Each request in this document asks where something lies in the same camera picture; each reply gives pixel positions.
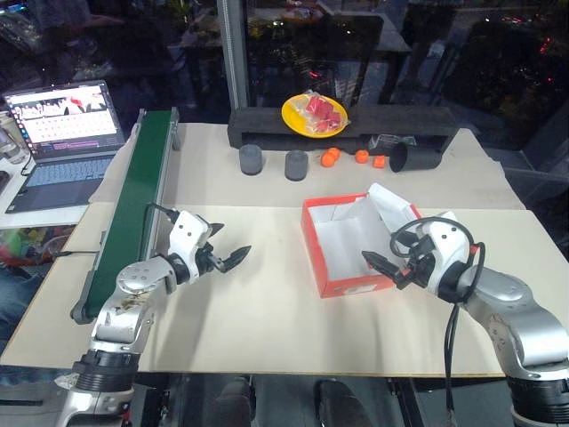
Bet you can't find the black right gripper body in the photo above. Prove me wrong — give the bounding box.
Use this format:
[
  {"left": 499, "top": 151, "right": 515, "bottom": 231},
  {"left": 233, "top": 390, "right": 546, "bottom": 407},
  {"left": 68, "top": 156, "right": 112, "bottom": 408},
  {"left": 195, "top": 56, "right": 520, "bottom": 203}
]
[{"left": 397, "top": 234, "right": 437, "bottom": 291}]

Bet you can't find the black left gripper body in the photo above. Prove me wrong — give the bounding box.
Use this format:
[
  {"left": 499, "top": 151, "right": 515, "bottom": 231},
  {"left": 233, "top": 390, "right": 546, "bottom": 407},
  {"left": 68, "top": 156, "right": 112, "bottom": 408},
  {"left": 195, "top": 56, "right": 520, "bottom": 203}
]
[{"left": 195, "top": 240, "right": 229, "bottom": 276}]

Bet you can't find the orange cardboard box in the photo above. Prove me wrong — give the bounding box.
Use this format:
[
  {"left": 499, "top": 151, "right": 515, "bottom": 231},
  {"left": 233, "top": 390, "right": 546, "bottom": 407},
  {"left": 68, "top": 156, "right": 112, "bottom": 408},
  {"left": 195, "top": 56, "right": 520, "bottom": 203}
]
[{"left": 300, "top": 181, "right": 459, "bottom": 299}]

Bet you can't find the green conveyor belt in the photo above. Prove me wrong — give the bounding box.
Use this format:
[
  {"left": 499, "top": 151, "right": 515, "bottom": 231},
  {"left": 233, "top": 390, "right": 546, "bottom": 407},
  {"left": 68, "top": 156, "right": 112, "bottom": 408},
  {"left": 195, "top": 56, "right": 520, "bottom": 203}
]
[{"left": 69, "top": 107, "right": 183, "bottom": 325}]

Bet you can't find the grey foam cylinder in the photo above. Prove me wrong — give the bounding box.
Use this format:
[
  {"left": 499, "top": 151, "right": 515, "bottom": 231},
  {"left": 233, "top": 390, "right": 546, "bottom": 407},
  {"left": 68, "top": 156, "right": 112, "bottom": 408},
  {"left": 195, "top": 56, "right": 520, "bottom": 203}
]
[
  {"left": 238, "top": 144, "right": 264, "bottom": 175},
  {"left": 284, "top": 149, "right": 309, "bottom": 181}
]

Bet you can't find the black cylindrical cup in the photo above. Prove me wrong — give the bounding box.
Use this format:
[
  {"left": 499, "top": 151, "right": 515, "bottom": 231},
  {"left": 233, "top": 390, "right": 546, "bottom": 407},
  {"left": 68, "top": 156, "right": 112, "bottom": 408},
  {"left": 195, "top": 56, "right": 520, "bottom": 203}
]
[{"left": 389, "top": 141, "right": 442, "bottom": 173}]

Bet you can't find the yellow plate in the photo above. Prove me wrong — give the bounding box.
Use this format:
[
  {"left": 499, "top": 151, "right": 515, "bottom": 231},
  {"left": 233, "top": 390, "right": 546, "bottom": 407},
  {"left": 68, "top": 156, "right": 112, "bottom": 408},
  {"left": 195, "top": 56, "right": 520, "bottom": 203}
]
[{"left": 280, "top": 93, "right": 350, "bottom": 137}]

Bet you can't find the long black foam block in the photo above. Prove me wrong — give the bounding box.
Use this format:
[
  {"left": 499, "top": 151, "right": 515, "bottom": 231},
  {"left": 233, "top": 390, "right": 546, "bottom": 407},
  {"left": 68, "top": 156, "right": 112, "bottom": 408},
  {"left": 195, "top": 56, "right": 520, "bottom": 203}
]
[{"left": 227, "top": 105, "right": 459, "bottom": 155}]

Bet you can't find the open grey laptop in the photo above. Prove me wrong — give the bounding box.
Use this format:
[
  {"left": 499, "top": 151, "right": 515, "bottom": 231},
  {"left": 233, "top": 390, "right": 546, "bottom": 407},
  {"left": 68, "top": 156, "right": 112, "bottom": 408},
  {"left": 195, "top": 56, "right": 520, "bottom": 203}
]
[{"left": 3, "top": 79, "right": 128, "bottom": 215}]

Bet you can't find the clear bag of red pieces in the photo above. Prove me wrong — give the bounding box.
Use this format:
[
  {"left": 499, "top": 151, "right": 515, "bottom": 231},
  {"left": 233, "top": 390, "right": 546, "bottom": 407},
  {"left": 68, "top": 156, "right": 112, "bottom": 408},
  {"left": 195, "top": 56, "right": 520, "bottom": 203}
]
[{"left": 295, "top": 90, "right": 350, "bottom": 134}]

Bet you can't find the aluminium profile pillar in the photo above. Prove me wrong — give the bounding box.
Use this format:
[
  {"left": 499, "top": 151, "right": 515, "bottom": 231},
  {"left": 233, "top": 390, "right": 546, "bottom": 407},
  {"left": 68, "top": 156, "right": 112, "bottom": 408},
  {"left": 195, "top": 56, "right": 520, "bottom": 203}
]
[{"left": 216, "top": 0, "right": 250, "bottom": 119}]

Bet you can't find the colourful toy pile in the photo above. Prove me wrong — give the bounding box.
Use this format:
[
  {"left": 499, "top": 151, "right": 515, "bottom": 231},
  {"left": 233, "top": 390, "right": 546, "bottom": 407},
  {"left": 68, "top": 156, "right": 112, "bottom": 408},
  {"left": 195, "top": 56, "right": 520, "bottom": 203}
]
[{"left": 0, "top": 226, "right": 75, "bottom": 268}]

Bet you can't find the bystander in blue jeans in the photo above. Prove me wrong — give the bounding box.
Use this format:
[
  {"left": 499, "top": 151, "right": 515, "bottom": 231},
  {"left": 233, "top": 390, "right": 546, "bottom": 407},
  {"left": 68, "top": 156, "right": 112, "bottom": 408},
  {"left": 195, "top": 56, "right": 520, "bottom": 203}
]
[{"left": 0, "top": 262, "right": 45, "bottom": 346}]

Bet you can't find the clear plastic cup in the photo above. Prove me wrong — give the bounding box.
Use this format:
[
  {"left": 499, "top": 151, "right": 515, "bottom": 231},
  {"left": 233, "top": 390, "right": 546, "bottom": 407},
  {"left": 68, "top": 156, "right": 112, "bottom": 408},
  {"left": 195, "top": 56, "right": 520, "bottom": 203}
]
[{"left": 0, "top": 113, "right": 30, "bottom": 165}]

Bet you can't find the black metal-legged table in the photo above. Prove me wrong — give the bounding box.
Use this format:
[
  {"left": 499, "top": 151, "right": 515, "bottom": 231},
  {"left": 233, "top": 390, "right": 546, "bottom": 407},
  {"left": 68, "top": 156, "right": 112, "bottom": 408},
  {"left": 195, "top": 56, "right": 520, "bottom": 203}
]
[{"left": 180, "top": 12, "right": 413, "bottom": 117}]

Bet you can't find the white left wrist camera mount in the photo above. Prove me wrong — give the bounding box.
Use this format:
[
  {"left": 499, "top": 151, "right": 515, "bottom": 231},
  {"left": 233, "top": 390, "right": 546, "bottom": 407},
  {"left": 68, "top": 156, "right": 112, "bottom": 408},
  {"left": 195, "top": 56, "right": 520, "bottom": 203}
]
[{"left": 167, "top": 209, "right": 214, "bottom": 286}]

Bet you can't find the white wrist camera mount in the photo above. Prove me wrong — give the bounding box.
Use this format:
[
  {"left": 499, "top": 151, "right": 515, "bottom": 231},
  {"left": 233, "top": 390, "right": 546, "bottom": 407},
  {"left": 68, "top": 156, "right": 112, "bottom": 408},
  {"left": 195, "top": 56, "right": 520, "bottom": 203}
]
[
  {"left": 167, "top": 209, "right": 214, "bottom": 286},
  {"left": 415, "top": 216, "right": 473, "bottom": 295}
]

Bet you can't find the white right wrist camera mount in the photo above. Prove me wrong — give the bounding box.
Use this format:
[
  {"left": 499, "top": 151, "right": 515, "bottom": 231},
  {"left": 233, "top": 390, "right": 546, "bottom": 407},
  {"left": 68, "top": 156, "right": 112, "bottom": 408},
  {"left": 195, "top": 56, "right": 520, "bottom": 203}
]
[{"left": 415, "top": 216, "right": 473, "bottom": 295}]

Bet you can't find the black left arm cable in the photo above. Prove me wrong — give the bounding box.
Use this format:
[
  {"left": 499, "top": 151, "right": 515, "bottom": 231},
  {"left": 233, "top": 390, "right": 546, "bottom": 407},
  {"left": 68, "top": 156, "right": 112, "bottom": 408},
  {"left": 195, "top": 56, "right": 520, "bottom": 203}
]
[{"left": 142, "top": 202, "right": 180, "bottom": 263}]

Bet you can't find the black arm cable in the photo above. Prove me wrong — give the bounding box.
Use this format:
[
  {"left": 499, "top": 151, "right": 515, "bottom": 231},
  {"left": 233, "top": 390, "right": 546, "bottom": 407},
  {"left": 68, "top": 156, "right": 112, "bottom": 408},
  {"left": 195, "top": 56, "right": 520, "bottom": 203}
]
[
  {"left": 142, "top": 202, "right": 180, "bottom": 263},
  {"left": 389, "top": 214, "right": 486, "bottom": 413}
]

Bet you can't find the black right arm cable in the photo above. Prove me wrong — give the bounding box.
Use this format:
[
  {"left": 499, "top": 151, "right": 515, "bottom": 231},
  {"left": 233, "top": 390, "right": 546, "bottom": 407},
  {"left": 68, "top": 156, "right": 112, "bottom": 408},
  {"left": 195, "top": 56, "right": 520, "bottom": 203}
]
[{"left": 389, "top": 214, "right": 486, "bottom": 413}]

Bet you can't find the thin black power cable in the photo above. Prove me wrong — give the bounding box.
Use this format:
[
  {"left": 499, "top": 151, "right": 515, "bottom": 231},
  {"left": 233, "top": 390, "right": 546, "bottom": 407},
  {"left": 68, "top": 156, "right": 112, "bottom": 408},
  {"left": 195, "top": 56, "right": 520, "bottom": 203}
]
[{"left": 52, "top": 249, "right": 101, "bottom": 259}]

